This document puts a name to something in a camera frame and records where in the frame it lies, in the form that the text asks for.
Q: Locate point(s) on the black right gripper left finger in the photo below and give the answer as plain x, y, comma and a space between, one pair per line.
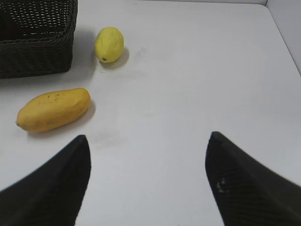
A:
52, 195

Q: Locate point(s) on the yellow mango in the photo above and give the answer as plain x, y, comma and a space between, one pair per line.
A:
53, 109

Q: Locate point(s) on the yellow lemon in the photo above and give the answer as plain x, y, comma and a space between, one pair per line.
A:
109, 45

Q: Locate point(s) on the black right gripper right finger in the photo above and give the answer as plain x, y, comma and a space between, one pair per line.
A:
246, 192

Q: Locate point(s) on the black woven basket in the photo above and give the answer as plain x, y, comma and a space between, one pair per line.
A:
36, 37

